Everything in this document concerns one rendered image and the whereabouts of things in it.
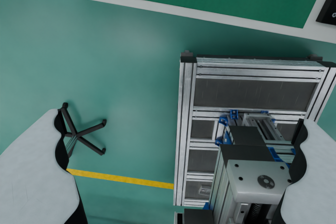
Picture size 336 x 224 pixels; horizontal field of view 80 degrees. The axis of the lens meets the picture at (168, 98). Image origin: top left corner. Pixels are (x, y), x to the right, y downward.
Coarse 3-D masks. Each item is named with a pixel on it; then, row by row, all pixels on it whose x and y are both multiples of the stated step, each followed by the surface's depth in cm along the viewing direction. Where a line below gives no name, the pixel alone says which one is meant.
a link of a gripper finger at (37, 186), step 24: (48, 120) 10; (24, 144) 8; (48, 144) 8; (0, 168) 7; (24, 168) 7; (48, 168) 7; (0, 192) 6; (24, 192) 6; (48, 192) 6; (72, 192) 6; (0, 216) 6; (24, 216) 6; (48, 216) 6; (72, 216) 6
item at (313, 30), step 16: (96, 0) 47; (112, 0) 47; (128, 0) 46; (144, 0) 46; (320, 0) 45; (192, 16) 48; (208, 16) 47; (224, 16) 47; (288, 32) 48; (304, 32) 48; (320, 32) 48
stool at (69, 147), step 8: (64, 104) 147; (64, 112) 147; (104, 120) 153; (72, 128) 154; (88, 128) 154; (96, 128) 153; (72, 136) 155; (80, 136) 160; (72, 144) 150; (88, 144) 162; (96, 152) 166; (104, 152) 171
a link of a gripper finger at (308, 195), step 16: (304, 128) 10; (320, 128) 10; (304, 144) 9; (320, 144) 9; (304, 160) 8; (320, 160) 8; (304, 176) 7; (320, 176) 7; (288, 192) 7; (304, 192) 7; (320, 192) 7; (288, 208) 6; (304, 208) 6; (320, 208) 6
